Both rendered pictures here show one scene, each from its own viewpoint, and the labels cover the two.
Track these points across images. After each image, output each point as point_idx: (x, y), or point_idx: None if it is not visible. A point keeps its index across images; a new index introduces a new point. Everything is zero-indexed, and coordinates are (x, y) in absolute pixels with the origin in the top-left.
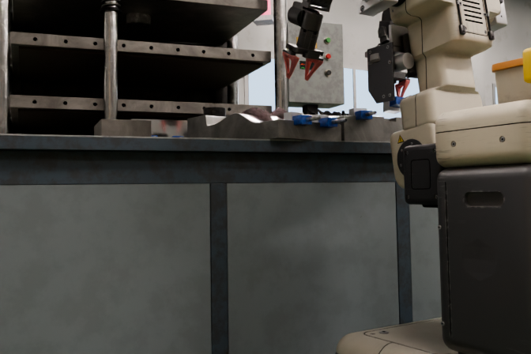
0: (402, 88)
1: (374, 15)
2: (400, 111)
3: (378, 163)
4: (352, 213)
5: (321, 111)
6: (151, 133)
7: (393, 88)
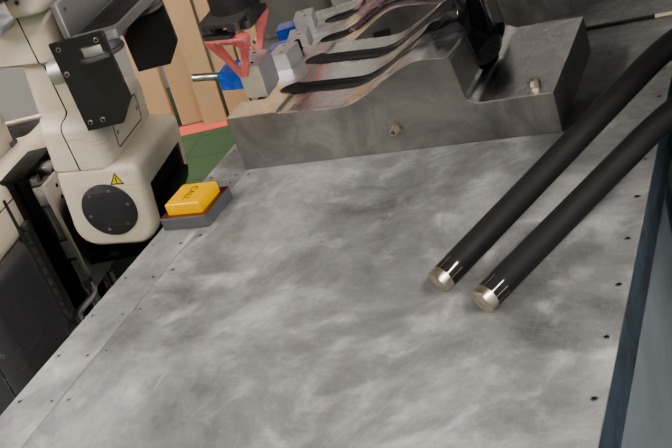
0: (225, 51)
1: None
2: (247, 95)
3: None
4: None
5: (465, 1)
6: None
7: (132, 56)
